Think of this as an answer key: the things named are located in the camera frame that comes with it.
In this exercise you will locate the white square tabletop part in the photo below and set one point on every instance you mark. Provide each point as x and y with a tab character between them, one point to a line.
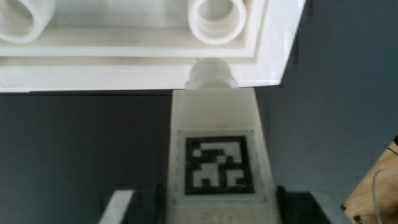
86	45

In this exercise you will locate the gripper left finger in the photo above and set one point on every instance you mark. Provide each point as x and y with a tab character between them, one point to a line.
116	208

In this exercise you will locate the white leg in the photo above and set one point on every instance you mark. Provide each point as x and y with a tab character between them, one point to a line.
221	189

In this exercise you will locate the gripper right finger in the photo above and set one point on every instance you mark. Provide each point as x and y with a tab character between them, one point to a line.
310	207

